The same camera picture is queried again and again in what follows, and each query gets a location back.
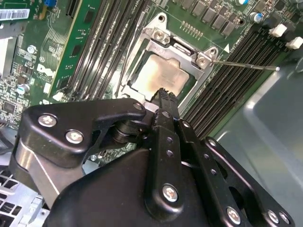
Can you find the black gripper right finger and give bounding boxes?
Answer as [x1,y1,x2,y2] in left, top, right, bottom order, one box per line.
[168,91,295,227]

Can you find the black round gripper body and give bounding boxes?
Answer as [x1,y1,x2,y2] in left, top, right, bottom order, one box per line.
[44,148,222,227]

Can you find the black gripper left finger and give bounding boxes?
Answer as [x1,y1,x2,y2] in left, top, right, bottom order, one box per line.
[9,87,187,223]

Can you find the silver CPU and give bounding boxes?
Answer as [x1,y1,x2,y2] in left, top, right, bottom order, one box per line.
[129,54,190,96]

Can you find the metal CPU socket cover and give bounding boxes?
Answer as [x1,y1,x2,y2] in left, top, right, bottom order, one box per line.
[125,39,209,107]

